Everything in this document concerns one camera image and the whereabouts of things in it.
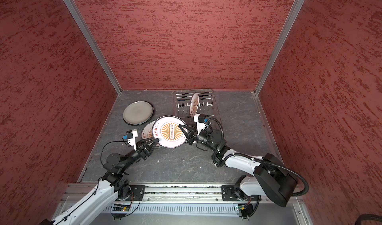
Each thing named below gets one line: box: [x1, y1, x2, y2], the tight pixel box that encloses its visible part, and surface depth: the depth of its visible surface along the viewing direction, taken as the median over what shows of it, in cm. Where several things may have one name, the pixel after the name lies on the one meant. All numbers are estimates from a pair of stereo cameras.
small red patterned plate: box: [141, 120, 156, 140], surface depth 98 cm
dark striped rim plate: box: [122, 114, 153, 126], surface depth 103 cm
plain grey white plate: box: [122, 100, 155, 126], surface depth 105 cm
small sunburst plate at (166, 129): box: [151, 114, 188, 149], surface depth 72 cm
